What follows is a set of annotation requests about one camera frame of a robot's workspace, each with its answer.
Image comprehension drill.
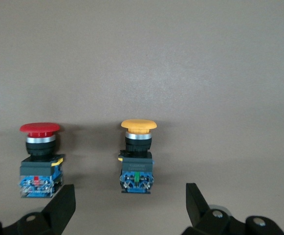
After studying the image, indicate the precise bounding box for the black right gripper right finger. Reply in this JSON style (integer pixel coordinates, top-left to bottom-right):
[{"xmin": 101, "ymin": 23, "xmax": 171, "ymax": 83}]
[{"xmin": 185, "ymin": 183, "xmax": 284, "ymax": 235}]

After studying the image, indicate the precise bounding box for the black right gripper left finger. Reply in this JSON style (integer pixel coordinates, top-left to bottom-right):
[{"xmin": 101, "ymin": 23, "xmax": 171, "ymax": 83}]
[{"xmin": 0, "ymin": 184, "xmax": 76, "ymax": 235}]

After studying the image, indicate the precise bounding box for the yellow mushroom push button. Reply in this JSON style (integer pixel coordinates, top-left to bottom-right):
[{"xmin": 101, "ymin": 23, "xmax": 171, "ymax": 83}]
[{"xmin": 118, "ymin": 119, "xmax": 158, "ymax": 194}]

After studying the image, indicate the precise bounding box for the red mushroom push button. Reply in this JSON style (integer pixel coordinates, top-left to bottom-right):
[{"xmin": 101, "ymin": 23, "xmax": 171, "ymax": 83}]
[{"xmin": 19, "ymin": 122, "xmax": 65, "ymax": 198}]

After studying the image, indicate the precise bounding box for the brown table mat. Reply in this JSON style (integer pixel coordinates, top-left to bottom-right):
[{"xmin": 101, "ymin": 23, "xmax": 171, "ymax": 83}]
[{"xmin": 0, "ymin": 0, "xmax": 284, "ymax": 235}]

